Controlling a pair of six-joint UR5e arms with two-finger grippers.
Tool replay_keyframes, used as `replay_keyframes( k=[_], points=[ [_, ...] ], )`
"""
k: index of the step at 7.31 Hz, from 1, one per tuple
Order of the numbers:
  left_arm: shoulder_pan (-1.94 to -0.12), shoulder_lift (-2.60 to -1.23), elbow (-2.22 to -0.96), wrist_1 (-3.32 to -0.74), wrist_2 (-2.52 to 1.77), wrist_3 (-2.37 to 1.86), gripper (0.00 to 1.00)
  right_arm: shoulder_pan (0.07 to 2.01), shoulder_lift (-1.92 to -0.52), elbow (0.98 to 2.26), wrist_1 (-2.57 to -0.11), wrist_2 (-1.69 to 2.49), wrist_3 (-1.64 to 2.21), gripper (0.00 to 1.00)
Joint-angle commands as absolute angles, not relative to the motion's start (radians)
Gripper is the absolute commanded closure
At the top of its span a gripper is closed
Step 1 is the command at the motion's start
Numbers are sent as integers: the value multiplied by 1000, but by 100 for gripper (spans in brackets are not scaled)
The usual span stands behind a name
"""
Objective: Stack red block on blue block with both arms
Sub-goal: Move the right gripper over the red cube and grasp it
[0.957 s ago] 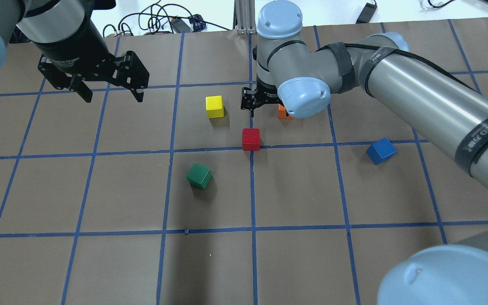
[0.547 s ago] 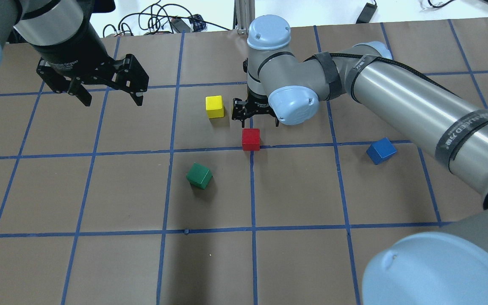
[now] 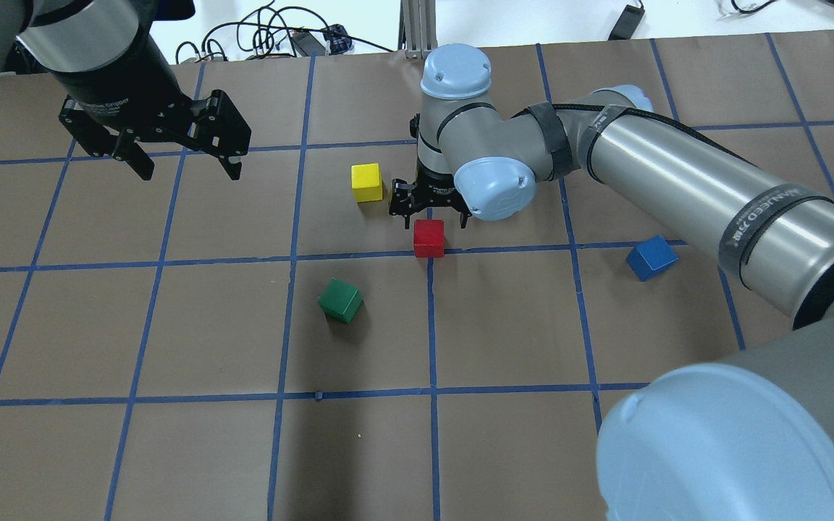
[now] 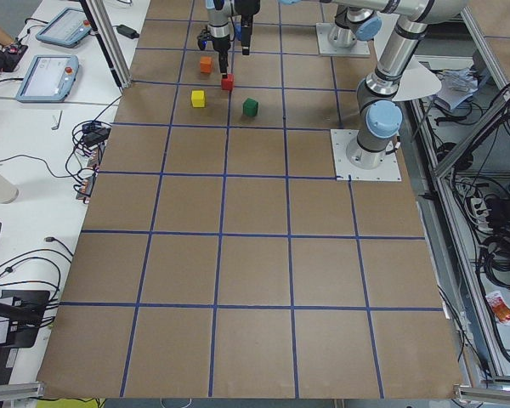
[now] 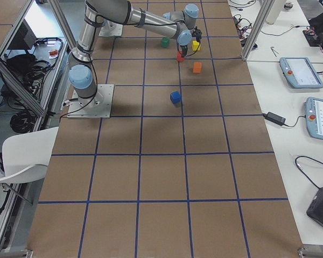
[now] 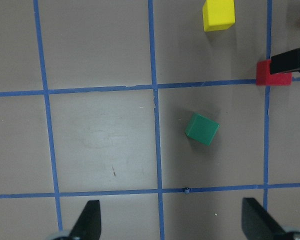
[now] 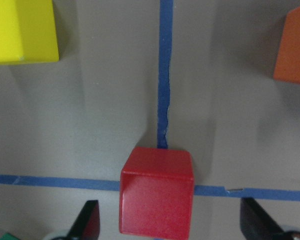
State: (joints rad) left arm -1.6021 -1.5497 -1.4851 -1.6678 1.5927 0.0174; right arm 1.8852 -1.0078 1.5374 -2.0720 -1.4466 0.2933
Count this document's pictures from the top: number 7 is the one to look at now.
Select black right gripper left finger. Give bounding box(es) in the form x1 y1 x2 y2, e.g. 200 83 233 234
66 200 101 240

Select red wooden cube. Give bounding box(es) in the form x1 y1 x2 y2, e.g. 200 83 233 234
119 146 195 240

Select green wooden cube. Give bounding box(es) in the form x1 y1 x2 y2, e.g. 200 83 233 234
0 232 20 240

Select yellow wooden cube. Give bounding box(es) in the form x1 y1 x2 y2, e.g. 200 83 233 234
0 0 60 65

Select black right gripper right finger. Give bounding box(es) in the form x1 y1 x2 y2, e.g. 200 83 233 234
239 197 288 240

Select orange wooden cube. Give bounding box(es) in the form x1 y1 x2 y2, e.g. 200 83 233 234
273 6 300 84

